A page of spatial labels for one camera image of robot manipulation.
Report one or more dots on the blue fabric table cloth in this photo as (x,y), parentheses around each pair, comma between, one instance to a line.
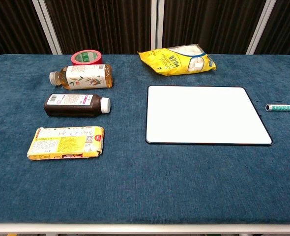
(140,182)

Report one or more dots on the yellow printed food box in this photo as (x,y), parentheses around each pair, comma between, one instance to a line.
(66,142)

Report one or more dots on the white partition frame post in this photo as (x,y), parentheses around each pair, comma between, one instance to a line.
(259,27)
(48,27)
(157,24)

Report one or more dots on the yellow bag of white sweets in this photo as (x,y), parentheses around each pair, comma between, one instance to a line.
(164,62)

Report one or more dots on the dark brown bottle white cap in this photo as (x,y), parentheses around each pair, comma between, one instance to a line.
(73,105)

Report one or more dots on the white board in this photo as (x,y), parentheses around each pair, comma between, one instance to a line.
(204,115)

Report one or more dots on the green white marker pen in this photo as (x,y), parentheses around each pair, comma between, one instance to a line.
(285,107)

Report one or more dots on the red tape roll green core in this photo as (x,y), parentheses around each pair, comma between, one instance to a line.
(95,59)

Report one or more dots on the white metal table edge rail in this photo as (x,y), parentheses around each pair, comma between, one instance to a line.
(145,228)

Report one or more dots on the amber tea bottle floral label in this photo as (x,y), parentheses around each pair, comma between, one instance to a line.
(86,77)

